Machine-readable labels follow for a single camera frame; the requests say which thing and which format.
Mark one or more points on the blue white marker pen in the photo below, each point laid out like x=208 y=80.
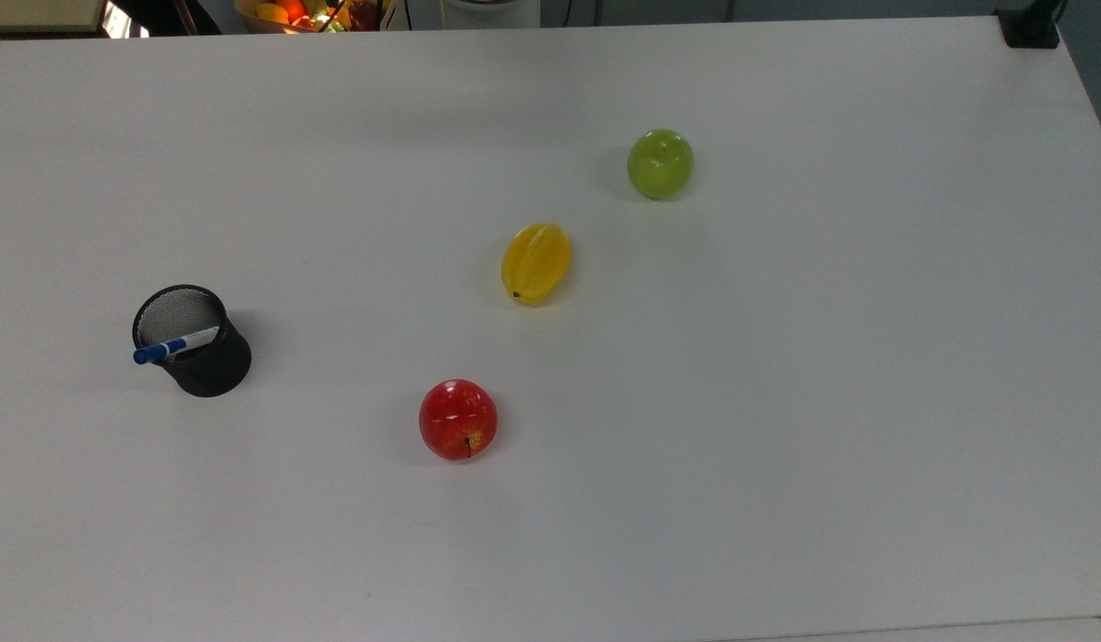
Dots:
x=162 y=349

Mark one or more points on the black mesh pen cup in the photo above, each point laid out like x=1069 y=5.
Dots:
x=216 y=370

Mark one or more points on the yellow starfruit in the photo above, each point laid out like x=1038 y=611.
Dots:
x=537 y=263

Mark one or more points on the red apple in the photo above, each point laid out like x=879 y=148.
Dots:
x=456 y=417

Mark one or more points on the green apple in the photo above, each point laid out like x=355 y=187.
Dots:
x=660 y=165

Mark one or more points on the bowl of mixed fruit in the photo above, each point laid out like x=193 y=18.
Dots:
x=278 y=13

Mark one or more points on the beige box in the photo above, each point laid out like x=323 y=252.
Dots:
x=33 y=13

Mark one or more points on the black camera stand base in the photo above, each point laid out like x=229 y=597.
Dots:
x=1030 y=31

